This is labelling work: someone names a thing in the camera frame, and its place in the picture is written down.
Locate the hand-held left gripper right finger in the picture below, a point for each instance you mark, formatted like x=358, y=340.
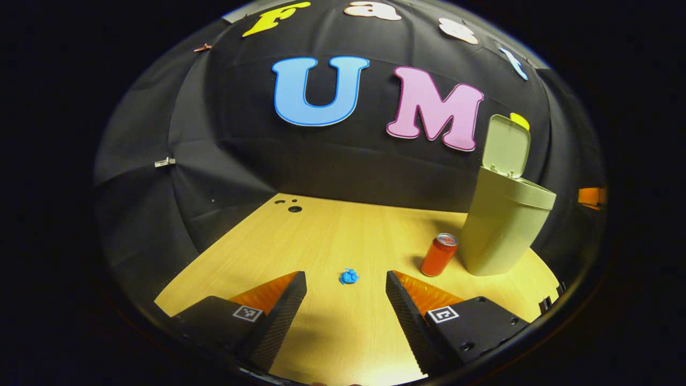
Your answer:
x=410, y=327

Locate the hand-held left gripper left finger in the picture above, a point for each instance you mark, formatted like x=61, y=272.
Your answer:
x=278, y=327

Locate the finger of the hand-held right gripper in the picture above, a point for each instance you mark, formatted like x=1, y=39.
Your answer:
x=589, y=197

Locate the orange pop can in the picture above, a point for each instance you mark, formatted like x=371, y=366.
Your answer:
x=437, y=260

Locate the blue paper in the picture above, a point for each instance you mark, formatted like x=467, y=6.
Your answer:
x=349, y=277

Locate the green desktop garbage bin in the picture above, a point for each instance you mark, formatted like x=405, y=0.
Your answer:
x=498, y=230

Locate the wooden desktop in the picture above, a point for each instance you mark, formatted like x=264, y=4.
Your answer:
x=348, y=332

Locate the black backdrop cloth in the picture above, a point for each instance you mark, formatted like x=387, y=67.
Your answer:
x=321, y=161

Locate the silver cloth clip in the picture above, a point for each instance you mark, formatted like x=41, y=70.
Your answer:
x=164, y=162

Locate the copper cloth clip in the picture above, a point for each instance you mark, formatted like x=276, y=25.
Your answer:
x=202, y=47

